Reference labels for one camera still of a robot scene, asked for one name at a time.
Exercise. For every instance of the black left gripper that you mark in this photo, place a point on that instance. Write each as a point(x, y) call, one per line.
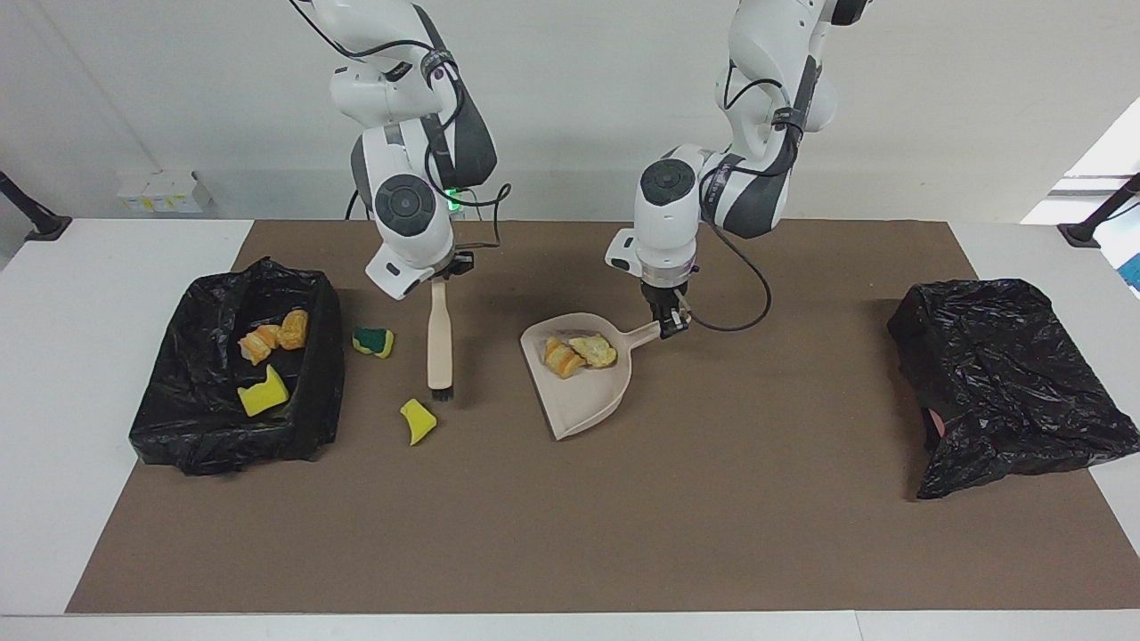
point(663, 292)

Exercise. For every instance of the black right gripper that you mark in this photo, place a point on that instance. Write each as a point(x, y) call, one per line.
point(445, 271)

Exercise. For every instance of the beige hand brush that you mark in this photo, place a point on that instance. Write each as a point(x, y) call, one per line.
point(440, 338)

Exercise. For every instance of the pale bread piece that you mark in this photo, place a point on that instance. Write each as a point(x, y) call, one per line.
point(595, 350)

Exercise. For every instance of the beige plastic dustpan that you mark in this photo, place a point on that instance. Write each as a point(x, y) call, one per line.
point(583, 392)

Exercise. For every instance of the orange striped croissant piece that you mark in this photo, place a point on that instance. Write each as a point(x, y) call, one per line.
point(563, 358)
point(260, 345)

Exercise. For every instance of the green and yellow sponge piece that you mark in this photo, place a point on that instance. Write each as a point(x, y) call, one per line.
point(263, 396)
point(372, 341)

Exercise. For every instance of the plain yellow sponge piece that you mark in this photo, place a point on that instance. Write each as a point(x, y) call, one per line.
point(417, 421)

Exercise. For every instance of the brown bread chunk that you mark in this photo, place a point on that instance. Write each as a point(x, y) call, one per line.
point(294, 329)

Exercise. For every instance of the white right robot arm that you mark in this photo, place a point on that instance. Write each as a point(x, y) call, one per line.
point(410, 214)

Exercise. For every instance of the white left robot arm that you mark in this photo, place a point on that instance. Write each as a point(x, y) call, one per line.
point(668, 214)

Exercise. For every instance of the pink bin under bag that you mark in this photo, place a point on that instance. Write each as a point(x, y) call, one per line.
point(932, 425)

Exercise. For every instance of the open black bag lined bin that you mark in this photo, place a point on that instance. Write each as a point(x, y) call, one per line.
point(205, 436)

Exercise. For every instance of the crumpled black bag over bin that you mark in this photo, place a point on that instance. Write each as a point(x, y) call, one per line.
point(1015, 374)

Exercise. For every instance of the brown table mat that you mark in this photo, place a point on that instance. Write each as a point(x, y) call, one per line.
point(534, 534)

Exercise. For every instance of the blue board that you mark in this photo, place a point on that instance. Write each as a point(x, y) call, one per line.
point(1133, 274)

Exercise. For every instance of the white labelled wall box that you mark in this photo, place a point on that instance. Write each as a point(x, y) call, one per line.
point(165, 191)

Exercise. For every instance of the black camera stand pole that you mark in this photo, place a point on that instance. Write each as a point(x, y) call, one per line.
point(36, 218)
point(1095, 223)

